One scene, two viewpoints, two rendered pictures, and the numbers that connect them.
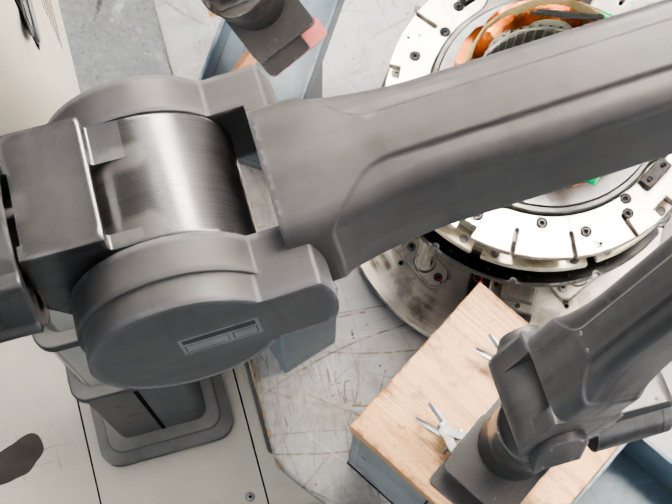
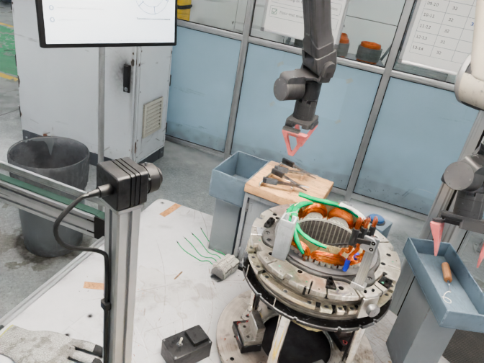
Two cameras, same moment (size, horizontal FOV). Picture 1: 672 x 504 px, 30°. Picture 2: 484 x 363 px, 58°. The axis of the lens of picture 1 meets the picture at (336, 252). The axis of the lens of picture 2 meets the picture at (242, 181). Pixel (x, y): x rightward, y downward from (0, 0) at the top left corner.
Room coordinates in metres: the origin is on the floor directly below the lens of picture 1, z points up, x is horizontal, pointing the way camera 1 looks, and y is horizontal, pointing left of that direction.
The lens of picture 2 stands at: (1.18, -0.64, 1.62)
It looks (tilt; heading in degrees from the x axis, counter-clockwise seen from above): 28 degrees down; 161
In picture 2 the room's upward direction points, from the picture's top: 10 degrees clockwise
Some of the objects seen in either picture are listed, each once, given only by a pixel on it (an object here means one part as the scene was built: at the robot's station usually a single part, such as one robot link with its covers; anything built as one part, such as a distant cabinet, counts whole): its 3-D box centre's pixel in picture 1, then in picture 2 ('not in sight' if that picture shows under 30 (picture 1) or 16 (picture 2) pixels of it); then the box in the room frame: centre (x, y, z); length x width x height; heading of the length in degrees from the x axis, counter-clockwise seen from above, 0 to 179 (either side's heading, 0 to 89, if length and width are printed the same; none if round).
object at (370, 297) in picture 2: not in sight; (366, 303); (0.66, -0.18, 1.07); 0.04 x 0.02 x 0.05; 98
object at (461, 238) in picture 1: (444, 221); not in sight; (0.39, -0.11, 1.05); 0.08 x 0.02 x 0.01; 50
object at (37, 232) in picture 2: not in sight; (52, 199); (-0.98, -0.94, 0.28); 0.38 x 0.37 x 0.56; 145
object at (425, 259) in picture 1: (431, 238); not in sight; (0.42, -0.11, 0.91); 0.02 x 0.02 x 0.21
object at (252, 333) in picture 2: not in sight; (251, 328); (0.50, -0.32, 0.85); 0.06 x 0.04 x 0.05; 2
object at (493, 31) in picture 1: (496, 36); not in sight; (0.56, -0.15, 1.12); 0.06 x 0.02 x 0.04; 140
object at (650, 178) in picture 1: (655, 173); (269, 222); (0.43, -0.30, 1.10); 0.03 x 0.01 x 0.01; 140
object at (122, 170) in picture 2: not in sight; (132, 181); (0.75, -0.62, 1.37); 0.06 x 0.04 x 0.04; 120
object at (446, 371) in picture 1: (494, 424); (290, 186); (0.19, -0.16, 1.05); 0.20 x 0.19 x 0.02; 50
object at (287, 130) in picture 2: not in sight; (295, 138); (0.17, -0.16, 1.19); 0.07 x 0.07 x 0.09; 52
